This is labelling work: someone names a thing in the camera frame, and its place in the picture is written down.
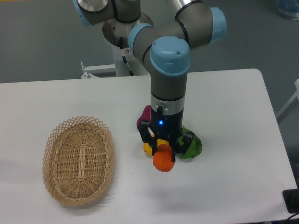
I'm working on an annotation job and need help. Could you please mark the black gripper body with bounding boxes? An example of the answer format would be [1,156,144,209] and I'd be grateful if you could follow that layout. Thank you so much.
[150,108,183,149]

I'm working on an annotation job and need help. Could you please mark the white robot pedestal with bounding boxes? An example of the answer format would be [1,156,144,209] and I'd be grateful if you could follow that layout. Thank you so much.
[81,12,154,78]

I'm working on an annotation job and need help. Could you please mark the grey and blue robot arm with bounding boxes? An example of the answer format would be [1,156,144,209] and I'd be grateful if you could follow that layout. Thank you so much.
[73,0,227,161]

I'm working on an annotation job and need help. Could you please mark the yellow toy fruit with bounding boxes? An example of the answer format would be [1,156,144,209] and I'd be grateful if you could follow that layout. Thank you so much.
[143,139,169,156]

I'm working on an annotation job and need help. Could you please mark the black device at table edge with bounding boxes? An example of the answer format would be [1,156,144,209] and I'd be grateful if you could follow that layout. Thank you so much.
[282,189,299,213]

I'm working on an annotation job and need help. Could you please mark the woven wicker basket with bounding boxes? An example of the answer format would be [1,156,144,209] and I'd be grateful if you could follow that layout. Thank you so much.
[43,116,115,206]

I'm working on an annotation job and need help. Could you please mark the white metal frame right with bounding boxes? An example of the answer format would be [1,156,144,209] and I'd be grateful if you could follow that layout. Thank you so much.
[276,79,299,123]

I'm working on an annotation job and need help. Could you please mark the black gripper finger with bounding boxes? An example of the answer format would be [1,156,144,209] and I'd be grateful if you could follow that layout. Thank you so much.
[138,120,158,156]
[171,131,195,162]

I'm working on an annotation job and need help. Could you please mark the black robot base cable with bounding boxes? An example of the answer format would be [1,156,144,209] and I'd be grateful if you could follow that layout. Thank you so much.
[119,36,135,77]

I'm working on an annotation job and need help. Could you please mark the green toy bok choy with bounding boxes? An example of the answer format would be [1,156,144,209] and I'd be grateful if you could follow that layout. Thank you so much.
[179,126,202,159]

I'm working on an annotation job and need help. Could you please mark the orange toy fruit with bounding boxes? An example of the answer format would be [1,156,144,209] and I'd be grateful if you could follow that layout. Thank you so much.
[153,144,175,172]

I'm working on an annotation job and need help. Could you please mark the magenta toy fruit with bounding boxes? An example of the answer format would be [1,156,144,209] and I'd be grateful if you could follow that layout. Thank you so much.
[136,105,151,130]

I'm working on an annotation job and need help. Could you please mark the blue object top right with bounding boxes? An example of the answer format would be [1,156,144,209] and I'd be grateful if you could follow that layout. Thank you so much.
[276,0,299,21]

